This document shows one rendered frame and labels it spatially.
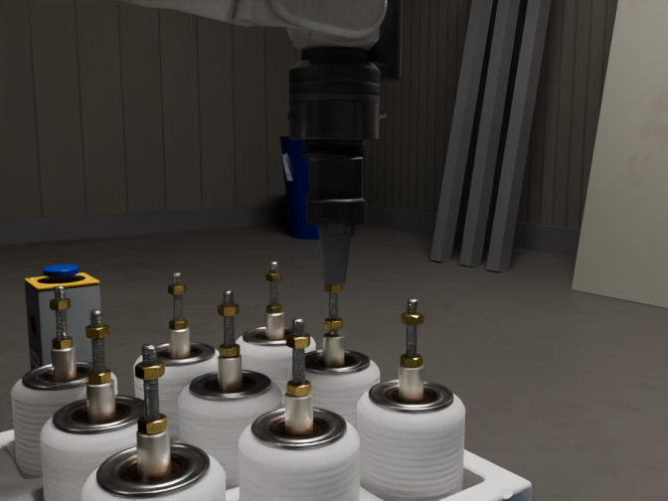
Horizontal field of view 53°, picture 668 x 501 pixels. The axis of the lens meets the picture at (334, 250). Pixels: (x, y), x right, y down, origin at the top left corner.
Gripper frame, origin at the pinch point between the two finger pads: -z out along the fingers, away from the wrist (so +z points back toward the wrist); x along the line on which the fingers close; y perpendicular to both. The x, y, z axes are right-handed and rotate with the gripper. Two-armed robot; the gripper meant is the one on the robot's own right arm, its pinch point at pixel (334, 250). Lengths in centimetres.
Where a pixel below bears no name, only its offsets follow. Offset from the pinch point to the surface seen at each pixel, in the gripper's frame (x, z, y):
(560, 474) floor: -23, -37, 34
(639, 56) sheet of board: -148, 40, 104
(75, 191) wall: -290, -12, -122
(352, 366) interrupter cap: 2.1, -11.4, 1.8
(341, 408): 4.7, -14.7, 0.5
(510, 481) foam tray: 12.1, -18.8, 15.0
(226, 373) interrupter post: 7.6, -10.1, -10.1
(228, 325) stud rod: 7.0, -5.8, -9.9
